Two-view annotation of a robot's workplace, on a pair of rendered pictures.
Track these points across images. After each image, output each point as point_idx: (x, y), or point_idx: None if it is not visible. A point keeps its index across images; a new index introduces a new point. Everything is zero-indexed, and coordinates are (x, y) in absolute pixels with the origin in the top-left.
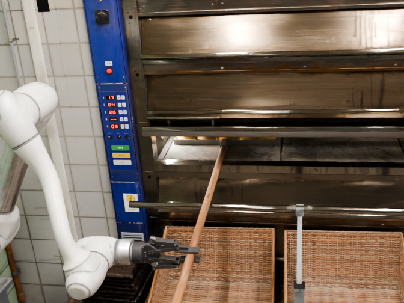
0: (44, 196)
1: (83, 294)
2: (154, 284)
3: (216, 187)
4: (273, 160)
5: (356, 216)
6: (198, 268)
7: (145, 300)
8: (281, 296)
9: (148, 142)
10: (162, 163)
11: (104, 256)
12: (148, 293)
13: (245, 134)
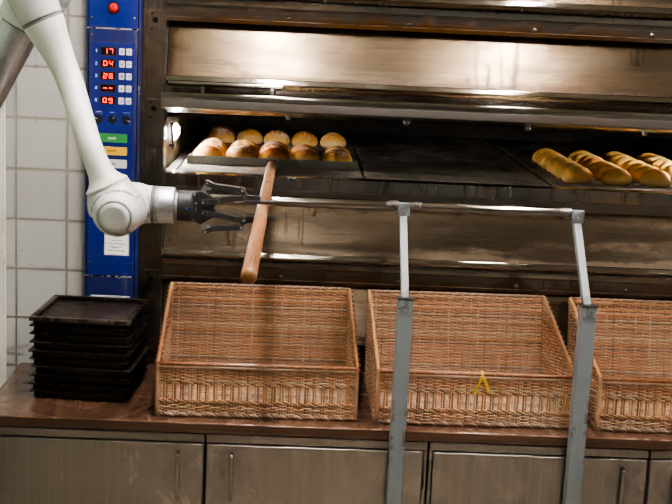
0: (64, 98)
1: (122, 219)
2: (164, 341)
3: None
4: (352, 177)
5: (477, 263)
6: (222, 355)
7: (135, 390)
8: (361, 390)
9: (157, 134)
10: (177, 172)
11: (140, 195)
12: (139, 385)
13: (322, 109)
